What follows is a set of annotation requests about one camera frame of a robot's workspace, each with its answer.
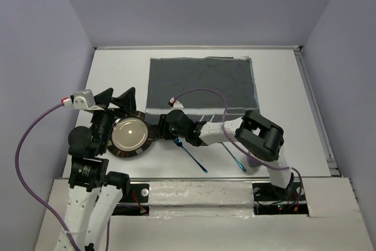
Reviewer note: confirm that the dark rimmed dinner plate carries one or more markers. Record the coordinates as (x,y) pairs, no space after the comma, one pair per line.
(130,136)

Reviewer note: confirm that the blue metal fork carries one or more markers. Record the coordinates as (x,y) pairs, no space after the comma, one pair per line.
(179,143)

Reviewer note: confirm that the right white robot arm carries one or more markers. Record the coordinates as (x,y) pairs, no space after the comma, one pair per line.
(252,134)

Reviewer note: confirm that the purple ceramic mug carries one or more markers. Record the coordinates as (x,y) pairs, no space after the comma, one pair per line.
(253,163)

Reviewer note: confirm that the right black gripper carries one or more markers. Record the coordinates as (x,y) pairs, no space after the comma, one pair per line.
(162,129)

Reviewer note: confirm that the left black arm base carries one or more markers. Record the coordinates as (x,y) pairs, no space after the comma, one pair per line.
(135,203)

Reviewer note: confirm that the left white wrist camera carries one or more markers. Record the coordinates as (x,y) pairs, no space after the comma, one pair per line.
(81,100)

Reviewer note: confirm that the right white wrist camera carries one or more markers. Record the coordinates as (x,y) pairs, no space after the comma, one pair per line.
(175,104)

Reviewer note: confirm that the grey striped cloth placemat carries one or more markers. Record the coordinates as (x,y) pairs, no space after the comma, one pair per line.
(209,88)

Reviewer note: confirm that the blue metal spoon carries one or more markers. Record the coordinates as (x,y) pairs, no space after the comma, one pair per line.
(234,158)

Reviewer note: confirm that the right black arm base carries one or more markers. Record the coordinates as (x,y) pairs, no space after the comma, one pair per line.
(268,202)

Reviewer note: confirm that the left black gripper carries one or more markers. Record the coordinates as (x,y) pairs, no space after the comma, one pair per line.
(126,100)

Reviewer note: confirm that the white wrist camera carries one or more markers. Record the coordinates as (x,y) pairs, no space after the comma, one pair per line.
(81,100)
(175,104)

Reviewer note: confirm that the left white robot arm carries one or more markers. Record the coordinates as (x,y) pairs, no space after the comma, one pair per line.
(93,191)

